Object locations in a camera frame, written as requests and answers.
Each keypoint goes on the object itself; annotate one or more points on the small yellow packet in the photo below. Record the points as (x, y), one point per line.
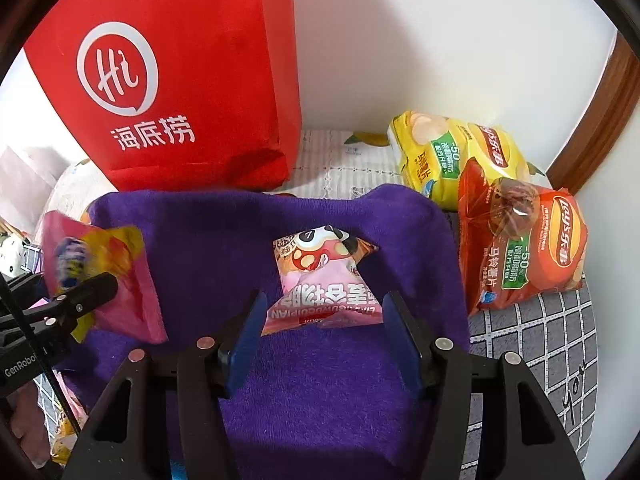
(65, 440)

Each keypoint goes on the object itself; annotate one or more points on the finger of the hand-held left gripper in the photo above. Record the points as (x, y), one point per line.
(20, 286)
(95, 288)

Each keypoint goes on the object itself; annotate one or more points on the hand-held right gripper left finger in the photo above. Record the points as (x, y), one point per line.
(247, 342)

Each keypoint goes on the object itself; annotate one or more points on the brown wooden frame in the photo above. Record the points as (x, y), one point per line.
(600, 125)

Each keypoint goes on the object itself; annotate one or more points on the red chip bag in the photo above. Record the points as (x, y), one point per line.
(525, 260)

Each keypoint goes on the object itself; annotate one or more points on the red paper bag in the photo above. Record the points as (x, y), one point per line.
(200, 35)

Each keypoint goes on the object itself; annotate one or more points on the pink yellow snack packet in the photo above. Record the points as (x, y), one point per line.
(125, 280)

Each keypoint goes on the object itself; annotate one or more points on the white crumpled paper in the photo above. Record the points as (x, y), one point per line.
(25, 185)

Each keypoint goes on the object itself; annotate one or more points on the grey checked blanket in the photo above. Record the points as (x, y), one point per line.
(540, 360)

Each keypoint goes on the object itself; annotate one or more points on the yellow chip bag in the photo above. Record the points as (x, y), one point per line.
(425, 160)

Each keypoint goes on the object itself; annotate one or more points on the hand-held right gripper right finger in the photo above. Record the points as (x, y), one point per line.
(405, 347)

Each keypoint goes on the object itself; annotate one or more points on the white fruit print quilt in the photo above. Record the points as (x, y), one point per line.
(345, 165)

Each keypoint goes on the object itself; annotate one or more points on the black white soft toy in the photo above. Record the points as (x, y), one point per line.
(10, 255)

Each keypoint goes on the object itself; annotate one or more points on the pink triangular snack packet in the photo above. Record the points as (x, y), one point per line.
(305, 280)

